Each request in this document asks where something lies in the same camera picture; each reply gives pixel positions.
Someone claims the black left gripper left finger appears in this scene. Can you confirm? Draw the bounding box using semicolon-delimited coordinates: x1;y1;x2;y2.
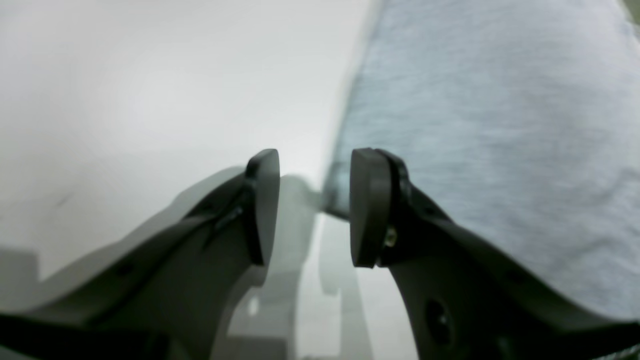
1;148;281;360

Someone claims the grey T-shirt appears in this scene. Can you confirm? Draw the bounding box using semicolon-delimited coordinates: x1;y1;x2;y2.
323;0;640;319

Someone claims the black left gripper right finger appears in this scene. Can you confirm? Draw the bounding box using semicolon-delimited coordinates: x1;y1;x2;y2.
349;148;640;360

